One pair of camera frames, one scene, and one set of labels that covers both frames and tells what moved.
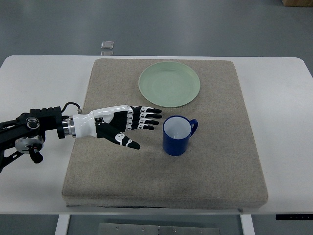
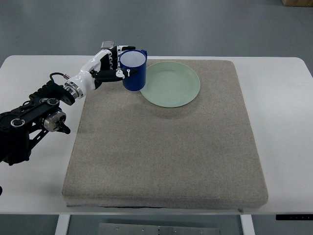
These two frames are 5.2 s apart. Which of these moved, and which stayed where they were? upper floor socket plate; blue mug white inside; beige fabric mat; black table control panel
Moved: blue mug white inside
Stayed: beige fabric mat; upper floor socket plate; black table control panel
